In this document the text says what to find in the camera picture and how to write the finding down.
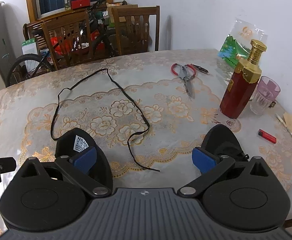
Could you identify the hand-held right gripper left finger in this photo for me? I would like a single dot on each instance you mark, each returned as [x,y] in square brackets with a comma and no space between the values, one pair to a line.
[84,160]

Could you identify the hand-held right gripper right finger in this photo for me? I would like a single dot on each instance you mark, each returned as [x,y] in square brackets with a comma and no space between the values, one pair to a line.
[203,161]

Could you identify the black sneaker with silver swoosh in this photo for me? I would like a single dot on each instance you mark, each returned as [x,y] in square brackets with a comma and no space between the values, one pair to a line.
[68,137]
[221,135]

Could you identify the black shoelace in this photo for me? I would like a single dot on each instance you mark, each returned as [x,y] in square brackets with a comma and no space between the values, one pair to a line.
[130,98]

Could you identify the red lighter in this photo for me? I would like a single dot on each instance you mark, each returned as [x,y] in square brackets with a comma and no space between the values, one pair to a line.
[267,136]

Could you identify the red bottle with gold cap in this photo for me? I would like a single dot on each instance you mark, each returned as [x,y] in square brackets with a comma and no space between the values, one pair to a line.
[236,97]

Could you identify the purple glass cup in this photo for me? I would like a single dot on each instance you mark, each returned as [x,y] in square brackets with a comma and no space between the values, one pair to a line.
[264,97]

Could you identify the thin white stick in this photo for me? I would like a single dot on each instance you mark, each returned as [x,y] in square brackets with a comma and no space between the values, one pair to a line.
[286,126]

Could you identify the black bicycle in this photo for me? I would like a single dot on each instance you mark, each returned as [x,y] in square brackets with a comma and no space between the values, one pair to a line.
[13,65]

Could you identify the clear plastic bag green print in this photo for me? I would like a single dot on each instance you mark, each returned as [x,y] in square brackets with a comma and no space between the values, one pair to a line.
[232,47]

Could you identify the white and green box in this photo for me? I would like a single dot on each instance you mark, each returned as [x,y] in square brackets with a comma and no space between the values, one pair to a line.
[29,47]

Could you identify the wooden chair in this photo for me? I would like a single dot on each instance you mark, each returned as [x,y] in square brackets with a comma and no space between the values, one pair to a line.
[68,20]
[27,30]
[136,11]

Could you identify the cardboard box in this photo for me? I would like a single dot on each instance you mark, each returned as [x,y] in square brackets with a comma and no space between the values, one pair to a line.
[115,7]

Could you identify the red box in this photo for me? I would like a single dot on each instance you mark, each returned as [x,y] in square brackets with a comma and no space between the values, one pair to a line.
[80,3]

